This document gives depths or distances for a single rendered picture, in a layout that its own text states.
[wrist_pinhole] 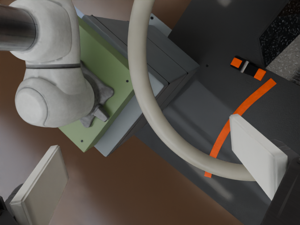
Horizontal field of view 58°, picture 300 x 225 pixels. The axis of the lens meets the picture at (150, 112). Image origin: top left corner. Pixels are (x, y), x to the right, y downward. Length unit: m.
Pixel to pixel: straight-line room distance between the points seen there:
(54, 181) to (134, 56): 0.28
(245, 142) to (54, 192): 0.13
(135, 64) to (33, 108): 0.41
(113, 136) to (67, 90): 0.36
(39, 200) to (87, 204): 2.27
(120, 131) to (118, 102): 0.16
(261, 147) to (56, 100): 0.66
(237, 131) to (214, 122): 1.57
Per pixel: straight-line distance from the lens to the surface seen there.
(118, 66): 0.93
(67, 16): 0.80
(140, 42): 0.43
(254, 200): 1.97
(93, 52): 0.97
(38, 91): 0.77
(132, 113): 1.02
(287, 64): 1.07
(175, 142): 0.48
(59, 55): 0.78
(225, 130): 1.77
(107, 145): 1.11
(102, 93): 0.94
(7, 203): 0.18
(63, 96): 0.78
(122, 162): 2.09
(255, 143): 0.17
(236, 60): 1.68
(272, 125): 1.77
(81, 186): 2.39
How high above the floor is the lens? 1.70
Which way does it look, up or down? 66 degrees down
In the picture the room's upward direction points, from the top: 126 degrees counter-clockwise
